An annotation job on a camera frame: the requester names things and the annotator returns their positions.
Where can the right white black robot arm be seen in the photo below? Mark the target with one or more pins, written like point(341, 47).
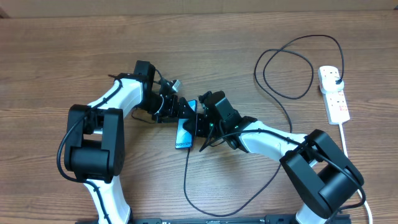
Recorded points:
point(320, 172)

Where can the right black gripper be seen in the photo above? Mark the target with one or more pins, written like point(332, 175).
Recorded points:
point(199, 130)

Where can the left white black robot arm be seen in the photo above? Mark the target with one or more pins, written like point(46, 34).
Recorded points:
point(92, 150)

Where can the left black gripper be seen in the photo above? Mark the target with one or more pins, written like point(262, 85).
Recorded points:
point(172, 112)

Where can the blue Galaxy smartphone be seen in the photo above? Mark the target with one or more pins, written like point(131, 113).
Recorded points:
point(188, 109)

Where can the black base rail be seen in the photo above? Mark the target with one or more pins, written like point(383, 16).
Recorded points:
point(268, 219)

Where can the white power strip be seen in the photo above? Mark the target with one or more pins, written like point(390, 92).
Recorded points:
point(335, 103)

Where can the white charger plug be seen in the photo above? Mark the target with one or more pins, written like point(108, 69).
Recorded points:
point(331, 84)

